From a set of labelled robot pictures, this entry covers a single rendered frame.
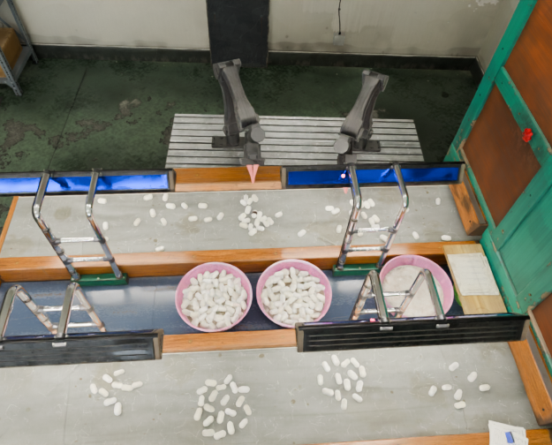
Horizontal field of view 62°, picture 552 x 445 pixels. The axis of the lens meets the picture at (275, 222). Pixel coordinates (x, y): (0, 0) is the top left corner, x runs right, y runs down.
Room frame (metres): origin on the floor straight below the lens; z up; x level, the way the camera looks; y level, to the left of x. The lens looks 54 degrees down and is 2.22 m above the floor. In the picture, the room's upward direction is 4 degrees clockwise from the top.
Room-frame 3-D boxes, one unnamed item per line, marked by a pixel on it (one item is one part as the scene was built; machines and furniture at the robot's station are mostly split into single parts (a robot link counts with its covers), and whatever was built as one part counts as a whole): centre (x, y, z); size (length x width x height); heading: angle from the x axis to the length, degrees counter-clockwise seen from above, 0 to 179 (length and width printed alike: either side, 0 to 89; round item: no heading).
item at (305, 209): (1.07, 0.12, 0.73); 1.81 x 0.30 x 0.02; 97
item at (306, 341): (0.51, -0.38, 1.08); 0.62 x 0.08 x 0.07; 97
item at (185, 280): (0.72, 0.20, 0.72); 0.27 x 0.27 x 0.10
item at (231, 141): (1.57, 0.22, 0.71); 0.20 x 0.07 x 0.08; 93
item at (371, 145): (1.60, -0.38, 0.71); 0.20 x 0.07 x 0.08; 93
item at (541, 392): (0.50, -0.83, 0.83); 0.30 x 0.06 x 0.07; 7
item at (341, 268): (0.99, -0.32, 0.90); 0.20 x 0.19 x 0.45; 97
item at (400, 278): (0.81, -0.52, 0.71); 0.22 x 0.22 x 0.06
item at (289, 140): (1.34, -0.09, 0.65); 1.20 x 0.90 x 0.04; 93
